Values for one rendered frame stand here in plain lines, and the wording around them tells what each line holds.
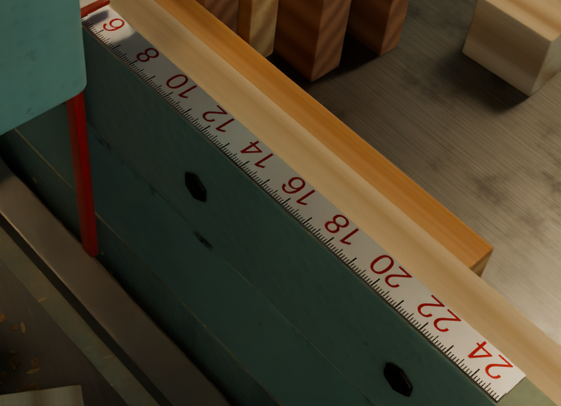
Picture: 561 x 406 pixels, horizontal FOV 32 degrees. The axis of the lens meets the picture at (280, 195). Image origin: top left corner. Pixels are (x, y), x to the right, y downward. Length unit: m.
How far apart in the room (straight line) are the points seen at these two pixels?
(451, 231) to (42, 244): 0.22
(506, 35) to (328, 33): 0.08
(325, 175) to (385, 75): 0.12
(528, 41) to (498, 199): 0.07
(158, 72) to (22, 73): 0.10
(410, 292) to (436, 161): 0.12
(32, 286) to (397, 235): 0.22
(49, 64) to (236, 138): 0.09
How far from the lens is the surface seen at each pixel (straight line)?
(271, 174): 0.32
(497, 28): 0.44
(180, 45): 0.37
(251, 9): 0.41
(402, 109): 0.43
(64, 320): 0.47
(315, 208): 0.31
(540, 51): 0.43
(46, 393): 0.41
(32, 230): 0.48
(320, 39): 0.41
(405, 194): 0.34
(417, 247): 0.32
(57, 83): 0.27
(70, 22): 0.26
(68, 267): 0.47
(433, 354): 0.29
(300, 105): 0.36
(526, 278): 0.38
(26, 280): 0.48
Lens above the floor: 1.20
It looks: 51 degrees down
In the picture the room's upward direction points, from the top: 8 degrees clockwise
